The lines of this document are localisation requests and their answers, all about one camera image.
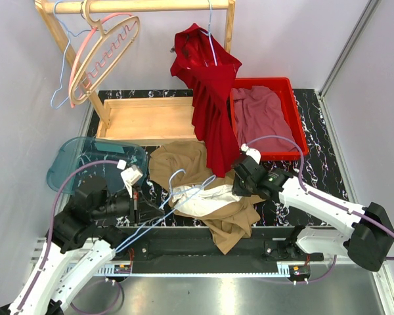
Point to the pink wooden hanger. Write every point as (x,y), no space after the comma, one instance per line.
(100,52)

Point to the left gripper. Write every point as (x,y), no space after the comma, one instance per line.
(141,208)

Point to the mauve cloth in bin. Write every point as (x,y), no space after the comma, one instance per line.
(260,121)

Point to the red plastic bin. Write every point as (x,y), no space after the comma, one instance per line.
(282,87)

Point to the wooden clothes rack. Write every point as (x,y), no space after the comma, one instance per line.
(143,121)

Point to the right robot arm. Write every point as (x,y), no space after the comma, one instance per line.
(363,234)

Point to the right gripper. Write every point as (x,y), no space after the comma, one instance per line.
(238,190)

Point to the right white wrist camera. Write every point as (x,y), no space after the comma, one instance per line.
(252,152)

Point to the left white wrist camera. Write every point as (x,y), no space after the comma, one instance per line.
(129,175)

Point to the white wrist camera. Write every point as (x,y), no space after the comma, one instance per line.
(129,175)
(252,152)

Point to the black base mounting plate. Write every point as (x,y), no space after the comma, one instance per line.
(191,251)

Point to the red pleated skirt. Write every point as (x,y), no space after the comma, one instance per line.
(209,70)

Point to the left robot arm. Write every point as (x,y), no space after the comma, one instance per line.
(76,248)

